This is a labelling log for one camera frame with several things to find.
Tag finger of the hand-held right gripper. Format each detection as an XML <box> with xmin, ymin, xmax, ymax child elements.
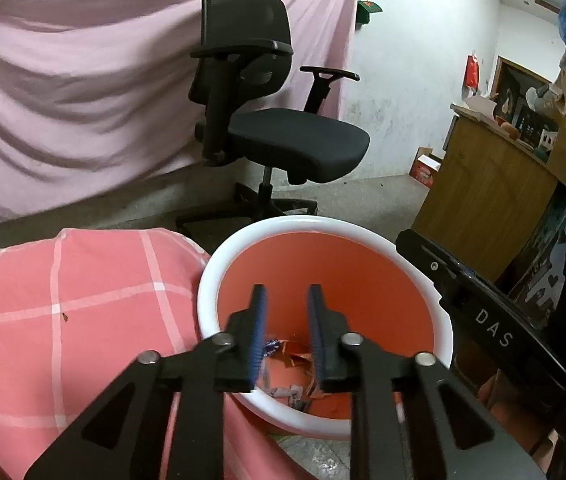
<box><xmin>395</xmin><ymin>230</ymin><xmax>464</xmax><ymax>301</ymax></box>

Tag red hanging ornament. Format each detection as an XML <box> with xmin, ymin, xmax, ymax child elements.
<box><xmin>464</xmin><ymin>52</ymin><xmax>481</xmax><ymax>92</ymax></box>

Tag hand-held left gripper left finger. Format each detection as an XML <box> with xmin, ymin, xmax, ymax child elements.
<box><xmin>23</xmin><ymin>284</ymin><xmax>269</xmax><ymax>480</ymax></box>

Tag red bucket with white rim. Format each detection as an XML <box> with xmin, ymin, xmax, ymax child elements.
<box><xmin>197</xmin><ymin>216</ymin><xmax>455</xmax><ymax>438</ymax></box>

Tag person's right hand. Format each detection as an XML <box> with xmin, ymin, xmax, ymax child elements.
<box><xmin>478</xmin><ymin>370</ymin><xmax>559</xmax><ymax>456</ymax></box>

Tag pile of crumpled wrappers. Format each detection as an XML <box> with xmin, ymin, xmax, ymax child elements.
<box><xmin>261</xmin><ymin>337</ymin><xmax>336</xmax><ymax>411</ymax></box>

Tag pink hanging sheet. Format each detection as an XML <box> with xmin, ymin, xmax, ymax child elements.
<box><xmin>0</xmin><ymin>0</ymin><xmax>361</xmax><ymax>223</ymax></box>

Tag white papers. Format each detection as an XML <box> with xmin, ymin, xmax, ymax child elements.
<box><xmin>452</xmin><ymin>94</ymin><xmax>499</xmax><ymax>123</ymax></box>

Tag green hanging ornament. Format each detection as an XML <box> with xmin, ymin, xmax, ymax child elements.
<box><xmin>355</xmin><ymin>0</ymin><xmax>383</xmax><ymax>26</ymax></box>

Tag pink checked tablecloth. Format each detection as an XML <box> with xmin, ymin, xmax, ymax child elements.
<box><xmin>0</xmin><ymin>227</ymin><xmax>309</xmax><ymax>480</ymax></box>

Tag wooden framed picture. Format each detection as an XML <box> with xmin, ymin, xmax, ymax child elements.
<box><xmin>489</xmin><ymin>55</ymin><xmax>556</xmax><ymax>111</ymax></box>

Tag red white cardboard box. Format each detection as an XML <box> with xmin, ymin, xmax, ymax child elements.
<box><xmin>408</xmin><ymin>146</ymin><xmax>444</xmax><ymax>190</ymax></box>

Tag wooden cabinet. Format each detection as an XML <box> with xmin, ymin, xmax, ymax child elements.
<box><xmin>412</xmin><ymin>105</ymin><xmax>566</xmax><ymax>286</ymax></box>

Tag black office chair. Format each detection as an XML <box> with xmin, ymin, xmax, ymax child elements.
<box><xmin>175</xmin><ymin>0</ymin><xmax>370</xmax><ymax>233</ymax></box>

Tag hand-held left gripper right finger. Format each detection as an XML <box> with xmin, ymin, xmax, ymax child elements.
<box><xmin>306</xmin><ymin>284</ymin><xmax>546</xmax><ymax>480</ymax></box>

